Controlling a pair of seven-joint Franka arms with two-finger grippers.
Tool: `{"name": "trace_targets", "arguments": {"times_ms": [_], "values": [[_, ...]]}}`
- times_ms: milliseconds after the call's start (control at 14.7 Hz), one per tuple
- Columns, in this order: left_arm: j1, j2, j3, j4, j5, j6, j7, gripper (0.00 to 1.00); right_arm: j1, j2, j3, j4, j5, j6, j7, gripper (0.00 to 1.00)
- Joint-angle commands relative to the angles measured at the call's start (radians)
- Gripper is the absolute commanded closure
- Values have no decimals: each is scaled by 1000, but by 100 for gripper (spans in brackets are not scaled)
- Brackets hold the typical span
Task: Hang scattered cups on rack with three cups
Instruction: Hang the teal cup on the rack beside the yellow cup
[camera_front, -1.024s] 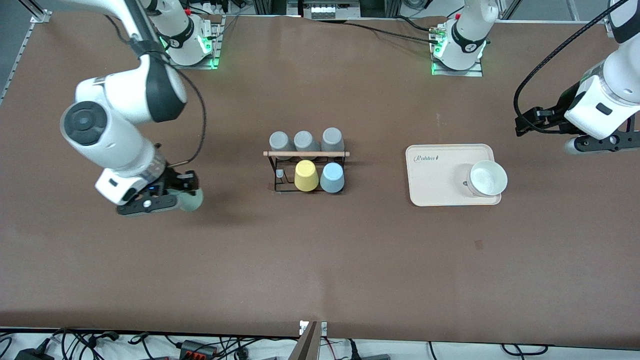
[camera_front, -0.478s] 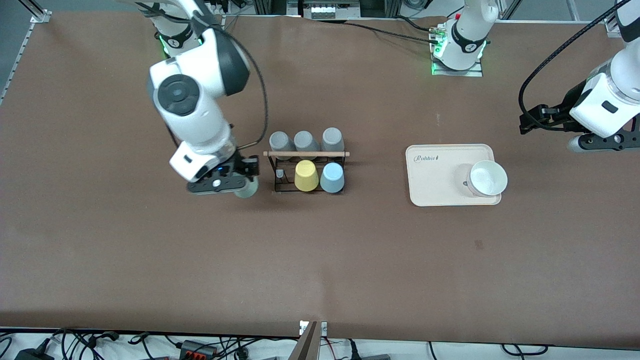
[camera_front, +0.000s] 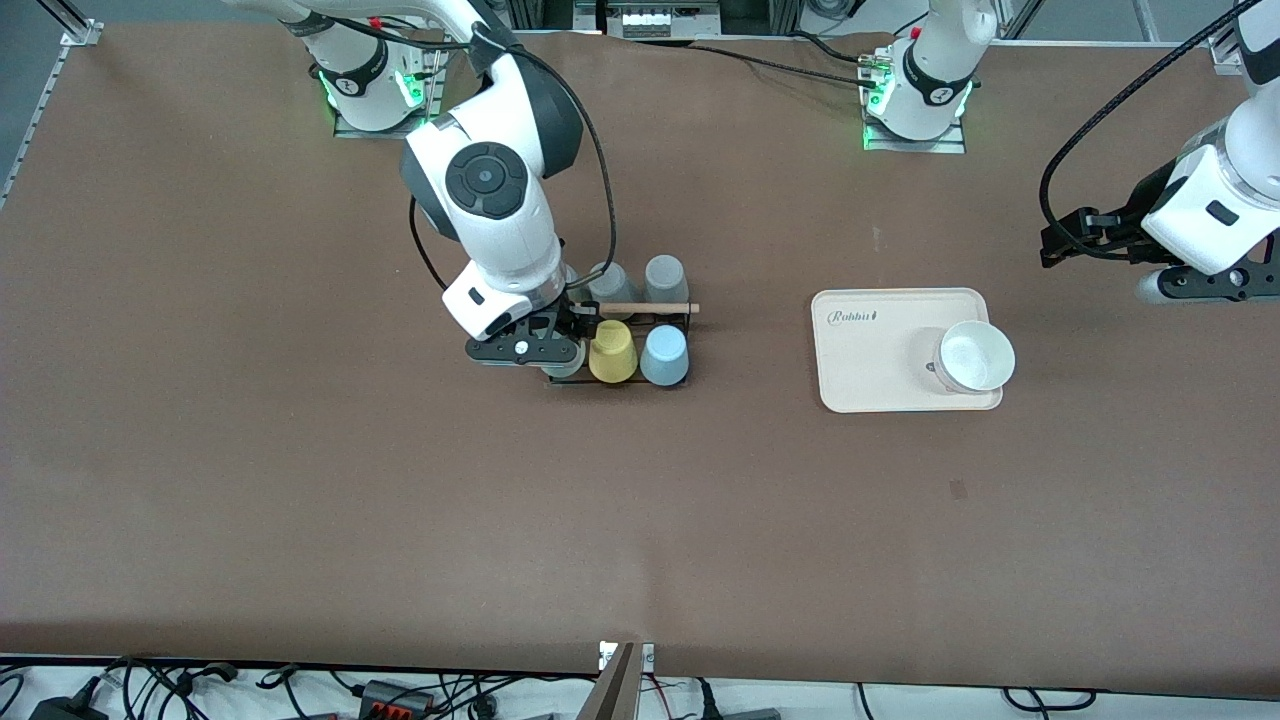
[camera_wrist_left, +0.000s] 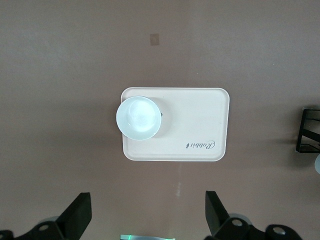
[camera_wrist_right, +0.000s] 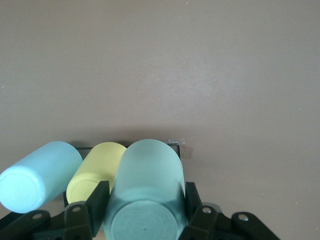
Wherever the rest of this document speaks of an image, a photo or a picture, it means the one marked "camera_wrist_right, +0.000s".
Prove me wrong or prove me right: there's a pale green cup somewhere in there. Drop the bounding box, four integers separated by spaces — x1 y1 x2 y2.
103 138 189 240

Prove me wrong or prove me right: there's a clear tape patch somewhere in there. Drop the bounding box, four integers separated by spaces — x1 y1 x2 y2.
168 138 195 161

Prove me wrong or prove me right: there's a light blue cup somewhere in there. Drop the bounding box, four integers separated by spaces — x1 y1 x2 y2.
0 141 84 215

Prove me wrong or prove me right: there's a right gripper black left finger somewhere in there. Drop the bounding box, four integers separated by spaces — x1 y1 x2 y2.
63 180 111 240

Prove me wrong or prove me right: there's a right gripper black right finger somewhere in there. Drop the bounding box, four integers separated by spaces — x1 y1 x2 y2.
179 181 236 240

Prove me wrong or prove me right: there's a yellow cup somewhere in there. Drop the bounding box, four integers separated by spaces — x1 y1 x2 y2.
65 141 128 205

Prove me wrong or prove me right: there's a black wire cup rack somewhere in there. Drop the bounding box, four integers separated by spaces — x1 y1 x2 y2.
62 141 182 208

